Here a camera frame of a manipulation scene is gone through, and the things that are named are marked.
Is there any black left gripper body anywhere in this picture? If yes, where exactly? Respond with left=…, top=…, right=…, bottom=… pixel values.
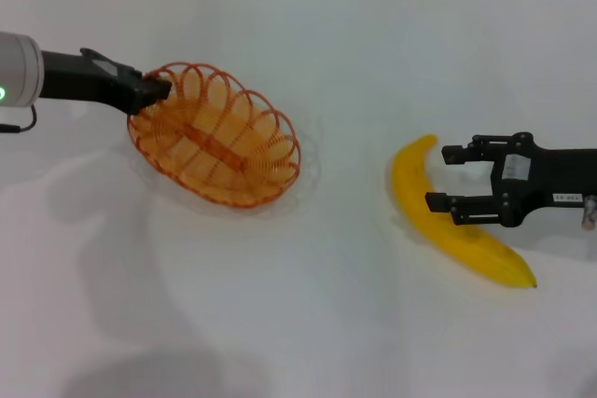
left=39, top=47, right=144, bottom=116

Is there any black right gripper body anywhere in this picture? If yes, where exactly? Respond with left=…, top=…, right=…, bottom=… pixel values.
left=493, top=131, right=597, bottom=229

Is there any yellow banana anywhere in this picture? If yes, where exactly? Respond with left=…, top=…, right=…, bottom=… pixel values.
left=390, top=134, right=538, bottom=289

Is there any orange woven plastic basket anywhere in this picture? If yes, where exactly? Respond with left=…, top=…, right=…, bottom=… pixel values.
left=126, top=61, right=302, bottom=209

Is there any small clear mount standoff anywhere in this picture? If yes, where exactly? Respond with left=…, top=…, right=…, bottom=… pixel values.
left=581, top=198, right=597, bottom=231

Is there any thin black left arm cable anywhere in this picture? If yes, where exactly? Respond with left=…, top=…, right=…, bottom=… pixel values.
left=0, top=103, right=38, bottom=134

